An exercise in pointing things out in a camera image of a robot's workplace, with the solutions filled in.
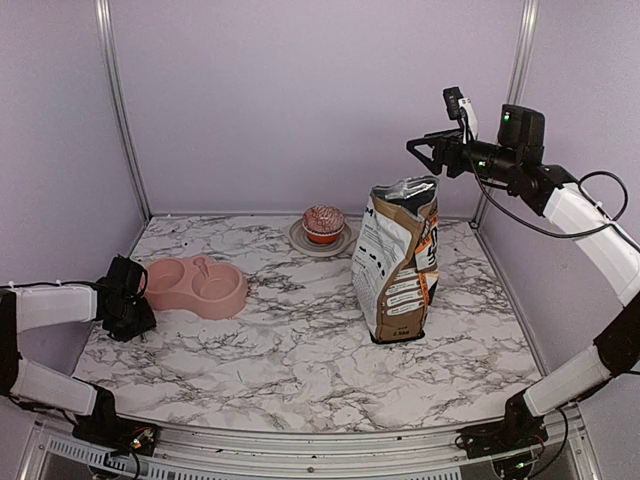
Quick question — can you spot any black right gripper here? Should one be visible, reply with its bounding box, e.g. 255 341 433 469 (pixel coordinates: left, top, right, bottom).
407 127 521 183

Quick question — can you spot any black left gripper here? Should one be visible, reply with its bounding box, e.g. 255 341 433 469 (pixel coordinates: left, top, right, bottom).
108 296 156 342

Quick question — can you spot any pink double pet feeder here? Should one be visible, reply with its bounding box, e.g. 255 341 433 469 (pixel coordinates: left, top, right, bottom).
145 255 248 320

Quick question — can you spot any white brown pet food bag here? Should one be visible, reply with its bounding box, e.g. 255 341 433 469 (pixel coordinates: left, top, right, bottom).
351 175 439 344

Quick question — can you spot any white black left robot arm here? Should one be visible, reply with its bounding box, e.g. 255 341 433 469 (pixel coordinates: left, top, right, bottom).
1 256 159 455

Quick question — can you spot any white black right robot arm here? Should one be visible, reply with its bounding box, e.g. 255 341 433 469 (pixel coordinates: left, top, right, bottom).
406 88 639 458

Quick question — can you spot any red patterned ceramic bowl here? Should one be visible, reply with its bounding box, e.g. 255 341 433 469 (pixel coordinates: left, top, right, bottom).
302 205 345 245

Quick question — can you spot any white tape roll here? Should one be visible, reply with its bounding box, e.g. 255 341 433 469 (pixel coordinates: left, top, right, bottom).
282 220 359 258

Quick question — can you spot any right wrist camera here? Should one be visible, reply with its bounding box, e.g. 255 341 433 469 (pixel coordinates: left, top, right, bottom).
443 86 478 144

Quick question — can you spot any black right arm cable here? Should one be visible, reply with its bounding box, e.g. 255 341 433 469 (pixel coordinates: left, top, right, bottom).
469 159 629 239

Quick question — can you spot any right aluminium frame post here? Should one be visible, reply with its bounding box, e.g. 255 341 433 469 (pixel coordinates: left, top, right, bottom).
472 0 541 226

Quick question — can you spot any aluminium frame post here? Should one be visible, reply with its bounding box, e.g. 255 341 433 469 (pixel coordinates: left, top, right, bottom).
94 0 153 224
472 0 541 226

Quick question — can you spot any left aluminium frame post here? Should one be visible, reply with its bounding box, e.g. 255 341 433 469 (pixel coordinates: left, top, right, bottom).
94 0 153 224

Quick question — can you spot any aluminium front frame rail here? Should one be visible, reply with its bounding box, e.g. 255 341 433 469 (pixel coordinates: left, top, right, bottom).
16 406 601 479

